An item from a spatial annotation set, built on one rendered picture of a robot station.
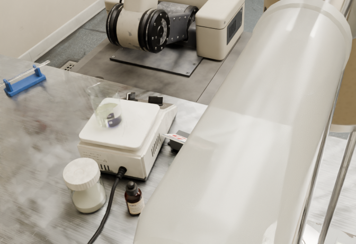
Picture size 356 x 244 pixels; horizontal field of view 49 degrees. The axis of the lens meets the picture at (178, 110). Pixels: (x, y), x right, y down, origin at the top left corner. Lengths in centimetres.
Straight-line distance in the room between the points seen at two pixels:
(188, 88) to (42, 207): 96
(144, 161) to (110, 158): 6
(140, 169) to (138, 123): 8
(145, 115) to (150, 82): 90
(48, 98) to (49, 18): 179
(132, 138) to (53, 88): 38
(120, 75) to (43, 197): 102
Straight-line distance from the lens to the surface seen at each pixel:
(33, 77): 106
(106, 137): 70
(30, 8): 263
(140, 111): 74
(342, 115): 25
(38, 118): 93
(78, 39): 281
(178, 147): 76
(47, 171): 80
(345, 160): 33
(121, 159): 70
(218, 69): 168
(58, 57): 266
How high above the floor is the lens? 131
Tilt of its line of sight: 40 degrees down
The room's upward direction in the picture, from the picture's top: 5 degrees counter-clockwise
